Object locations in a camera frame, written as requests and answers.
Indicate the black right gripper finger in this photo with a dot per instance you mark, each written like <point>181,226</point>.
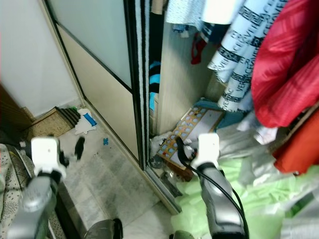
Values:
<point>179,147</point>

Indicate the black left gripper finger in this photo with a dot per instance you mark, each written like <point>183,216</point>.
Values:
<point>79,148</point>

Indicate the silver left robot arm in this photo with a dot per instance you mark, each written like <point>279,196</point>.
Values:
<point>37,209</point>

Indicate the flat board game box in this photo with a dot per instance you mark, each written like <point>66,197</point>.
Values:
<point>194,132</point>

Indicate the small blue scrap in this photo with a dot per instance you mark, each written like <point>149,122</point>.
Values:
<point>105,141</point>

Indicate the clear plastic bag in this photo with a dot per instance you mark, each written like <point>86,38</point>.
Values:
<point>244,142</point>

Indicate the blue cloth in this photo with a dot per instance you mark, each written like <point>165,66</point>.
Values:
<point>237,119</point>

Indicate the beige wooden wardrobe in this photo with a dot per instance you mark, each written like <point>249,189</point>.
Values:
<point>177,74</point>

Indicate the grey right robot leg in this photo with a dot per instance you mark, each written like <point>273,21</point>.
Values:
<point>182,235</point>

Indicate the grey robot leg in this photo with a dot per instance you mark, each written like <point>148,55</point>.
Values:
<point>102,230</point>
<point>182,235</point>

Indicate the grey left robot leg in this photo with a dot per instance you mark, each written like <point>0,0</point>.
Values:
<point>102,230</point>

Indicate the pale green cloth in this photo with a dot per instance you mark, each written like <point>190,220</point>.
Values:
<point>269,199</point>

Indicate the beige glass wardrobe sliding door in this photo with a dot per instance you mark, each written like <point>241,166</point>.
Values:
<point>99,45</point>

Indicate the white black printed fabric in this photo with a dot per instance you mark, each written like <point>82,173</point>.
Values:
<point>234,55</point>

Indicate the orange red bag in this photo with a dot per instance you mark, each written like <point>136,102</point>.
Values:
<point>299,149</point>

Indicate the red garment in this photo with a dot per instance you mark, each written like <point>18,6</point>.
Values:
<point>284,64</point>

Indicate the pale blue floral garment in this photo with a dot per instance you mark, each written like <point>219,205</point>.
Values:
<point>184,11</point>

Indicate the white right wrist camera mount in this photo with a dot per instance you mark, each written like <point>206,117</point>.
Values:
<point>209,148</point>

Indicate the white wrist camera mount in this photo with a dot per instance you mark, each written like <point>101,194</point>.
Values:
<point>209,148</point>
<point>45,154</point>

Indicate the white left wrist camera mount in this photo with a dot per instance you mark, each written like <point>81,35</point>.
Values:
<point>45,154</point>

